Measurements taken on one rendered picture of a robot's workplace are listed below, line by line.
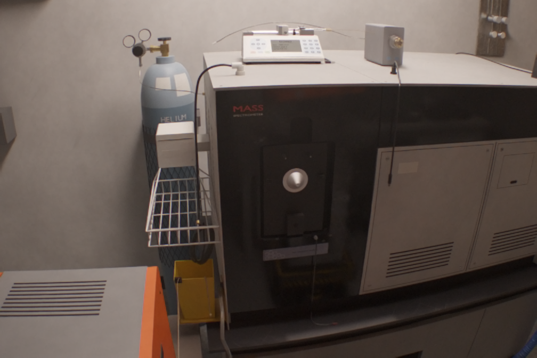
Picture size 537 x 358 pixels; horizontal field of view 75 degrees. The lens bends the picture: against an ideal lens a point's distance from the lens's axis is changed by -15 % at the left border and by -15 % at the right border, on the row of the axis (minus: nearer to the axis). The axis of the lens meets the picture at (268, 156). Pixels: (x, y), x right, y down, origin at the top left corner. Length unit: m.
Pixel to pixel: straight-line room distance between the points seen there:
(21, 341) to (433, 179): 1.04
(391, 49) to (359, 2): 0.93
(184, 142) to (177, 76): 0.51
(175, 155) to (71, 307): 0.64
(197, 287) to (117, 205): 1.24
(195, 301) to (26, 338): 0.57
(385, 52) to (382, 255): 0.60
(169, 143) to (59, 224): 1.33
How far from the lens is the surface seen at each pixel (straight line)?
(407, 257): 1.26
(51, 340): 0.74
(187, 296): 1.17
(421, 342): 1.46
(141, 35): 1.75
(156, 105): 1.69
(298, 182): 0.98
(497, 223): 1.42
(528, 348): 1.88
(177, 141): 1.24
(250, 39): 1.27
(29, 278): 0.89
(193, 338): 1.26
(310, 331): 1.23
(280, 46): 1.25
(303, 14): 2.09
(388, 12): 2.26
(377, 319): 1.30
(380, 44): 1.29
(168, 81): 1.68
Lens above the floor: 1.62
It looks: 21 degrees down
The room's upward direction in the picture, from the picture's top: straight up
